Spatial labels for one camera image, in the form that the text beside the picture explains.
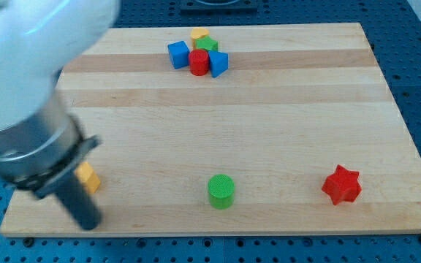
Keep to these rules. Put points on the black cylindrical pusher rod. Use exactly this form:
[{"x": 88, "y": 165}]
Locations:
[{"x": 77, "y": 201}]

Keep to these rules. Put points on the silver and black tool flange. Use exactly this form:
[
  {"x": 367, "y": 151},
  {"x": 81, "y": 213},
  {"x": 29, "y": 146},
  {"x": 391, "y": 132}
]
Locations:
[{"x": 41, "y": 152}]

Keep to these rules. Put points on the yellow hexagon block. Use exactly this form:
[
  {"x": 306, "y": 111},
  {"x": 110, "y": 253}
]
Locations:
[{"x": 89, "y": 179}]

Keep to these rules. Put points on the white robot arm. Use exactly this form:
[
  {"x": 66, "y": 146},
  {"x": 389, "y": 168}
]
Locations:
[{"x": 37, "y": 40}]

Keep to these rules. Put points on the green cylinder block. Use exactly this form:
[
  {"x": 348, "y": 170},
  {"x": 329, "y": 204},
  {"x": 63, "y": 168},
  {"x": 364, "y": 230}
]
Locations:
[{"x": 221, "y": 191}]

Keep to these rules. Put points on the blue cube block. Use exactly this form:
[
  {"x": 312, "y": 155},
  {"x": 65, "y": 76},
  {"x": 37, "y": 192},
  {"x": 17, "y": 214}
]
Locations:
[{"x": 179, "y": 54}]

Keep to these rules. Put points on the red cylinder block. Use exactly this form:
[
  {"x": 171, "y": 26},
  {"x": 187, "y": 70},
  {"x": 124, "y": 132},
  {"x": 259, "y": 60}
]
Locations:
[{"x": 199, "y": 62}]

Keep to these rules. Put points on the blue triangle block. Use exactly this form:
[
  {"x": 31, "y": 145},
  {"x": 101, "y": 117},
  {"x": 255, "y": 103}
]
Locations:
[{"x": 219, "y": 63}]

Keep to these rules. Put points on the green pentagon block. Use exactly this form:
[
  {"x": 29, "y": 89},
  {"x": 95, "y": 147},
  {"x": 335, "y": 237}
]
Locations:
[{"x": 207, "y": 43}]

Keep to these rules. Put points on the yellow heart block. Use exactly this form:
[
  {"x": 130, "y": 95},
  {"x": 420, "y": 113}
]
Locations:
[{"x": 198, "y": 33}]

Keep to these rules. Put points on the wooden board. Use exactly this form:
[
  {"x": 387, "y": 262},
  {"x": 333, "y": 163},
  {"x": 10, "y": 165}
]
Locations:
[{"x": 296, "y": 101}]

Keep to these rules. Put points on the red star block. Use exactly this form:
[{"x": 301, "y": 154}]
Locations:
[{"x": 343, "y": 185}]

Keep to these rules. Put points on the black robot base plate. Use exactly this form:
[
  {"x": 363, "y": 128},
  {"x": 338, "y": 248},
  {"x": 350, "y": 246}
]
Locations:
[{"x": 204, "y": 6}]

